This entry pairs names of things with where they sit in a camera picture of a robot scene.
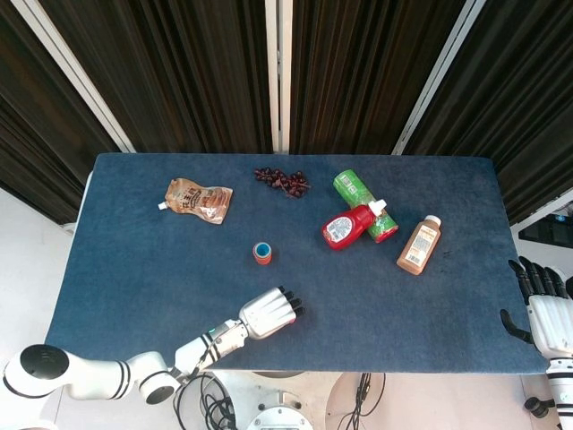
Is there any brown drink bottle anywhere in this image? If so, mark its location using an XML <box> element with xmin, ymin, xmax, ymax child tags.
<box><xmin>396</xmin><ymin>215</ymin><xmax>442</xmax><ymax>276</ymax></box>

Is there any white vertical frame post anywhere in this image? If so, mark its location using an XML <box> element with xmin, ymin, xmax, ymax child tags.
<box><xmin>264</xmin><ymin>0</ymin><xmax>293</xmax><ymax>154</ymax></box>

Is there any red ketchup bottle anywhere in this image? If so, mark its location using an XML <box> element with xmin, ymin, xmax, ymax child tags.
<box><xmin>321</xmin><ymin>198</ymin><xmax>388</xmax><ymax>252</ymax></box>

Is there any orange plastic cup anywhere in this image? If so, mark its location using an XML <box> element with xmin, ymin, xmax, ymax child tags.
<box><xmin>252</xmin><ymin>241</ymin><xmax>274</xmax><ymax>267</ymax></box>

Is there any brown spout pouch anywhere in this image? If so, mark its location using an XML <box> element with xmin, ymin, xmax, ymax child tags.
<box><xmin>157</xmin><ymin>177</ymin><xmax>235</xmax><ymax>226</ymax></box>

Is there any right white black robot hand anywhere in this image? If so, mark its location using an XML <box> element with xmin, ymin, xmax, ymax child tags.
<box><xmin>500</xmin><ymin>256</ymin><xmax>573</xmax><ymax>359</ymax></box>

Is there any green cylindrical can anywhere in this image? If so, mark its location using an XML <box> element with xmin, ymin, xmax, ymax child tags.
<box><xmin>332</xmin><ymin>168</ymin><xmax>399</xmax><ymax>245</ymax></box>

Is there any blue felt table mat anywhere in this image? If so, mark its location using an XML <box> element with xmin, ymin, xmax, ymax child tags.
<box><xmin>44</xmin><ymin>152</ymin><xmax>550</xmax><ymax>375</ymax></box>

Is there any black equipment box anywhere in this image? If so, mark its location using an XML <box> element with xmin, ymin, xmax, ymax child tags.
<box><xmin>517</xmin><ymin>213</ymin><xmax>573</xmax><ymax>248</ymax></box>

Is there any black cable bundle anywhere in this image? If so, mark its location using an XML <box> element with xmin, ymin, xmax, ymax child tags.
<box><xmin>177</xmin><ymin>374</ymin><xmax>238</xmax><ymax>430</ymax></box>
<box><xmin>338</xmin><ymin>372</ymin><xmax>386</xmax><ymax>430</ymax></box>

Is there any dark red grape bunch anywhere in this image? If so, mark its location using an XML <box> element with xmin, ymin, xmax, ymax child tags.
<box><xmin>253</xmin><ymin>168</ymin><xmax>311</xmax><ymax>200</ymax></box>

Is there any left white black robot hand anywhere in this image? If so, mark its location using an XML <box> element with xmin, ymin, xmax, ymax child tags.
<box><xmin>236</xmin><ymin>285</ymin><xmax>308</xmax><ymax>341</ymax></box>

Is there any white slanted frame post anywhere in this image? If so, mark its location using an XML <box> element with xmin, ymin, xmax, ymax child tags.
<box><xmin>11</xmin><ymin>0</ymin><xmax>136</xmax><ymax>154</ymax></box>
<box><xmin>391</xmin><ymin>0</ymin><xmax>487</xmax><ymax>157</ymax></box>

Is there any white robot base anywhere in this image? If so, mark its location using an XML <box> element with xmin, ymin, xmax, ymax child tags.
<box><xmin>210</xmin><ymin>371</ymin><xmax>341</xmax><ymax>430</ymax></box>

